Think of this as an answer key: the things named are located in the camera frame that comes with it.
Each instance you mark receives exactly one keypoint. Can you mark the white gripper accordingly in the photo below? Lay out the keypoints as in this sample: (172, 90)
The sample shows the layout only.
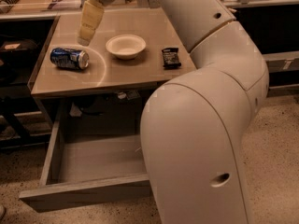
(92, 13)

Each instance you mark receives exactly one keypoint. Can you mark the blue pepsi can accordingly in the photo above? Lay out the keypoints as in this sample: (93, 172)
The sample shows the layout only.
(74, 59)

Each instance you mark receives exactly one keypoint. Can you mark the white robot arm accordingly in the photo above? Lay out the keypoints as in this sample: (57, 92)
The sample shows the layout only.
(192, 126)

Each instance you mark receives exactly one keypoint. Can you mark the grey cabinet with steel top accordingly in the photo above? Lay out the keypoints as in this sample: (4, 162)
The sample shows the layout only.
(108, 74)

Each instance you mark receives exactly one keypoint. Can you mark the open grey top drawer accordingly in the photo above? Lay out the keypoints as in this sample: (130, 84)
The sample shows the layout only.
(92, 159)

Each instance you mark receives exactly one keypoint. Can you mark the white paper bowl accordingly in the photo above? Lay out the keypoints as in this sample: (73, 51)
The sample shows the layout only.
(125, 47)

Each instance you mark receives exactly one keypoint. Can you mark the black bag on shelf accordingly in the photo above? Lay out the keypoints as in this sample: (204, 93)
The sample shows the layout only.
(19, 53)

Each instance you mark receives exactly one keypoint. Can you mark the black snack bar packet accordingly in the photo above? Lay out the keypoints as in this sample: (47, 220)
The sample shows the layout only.
(170, 57)

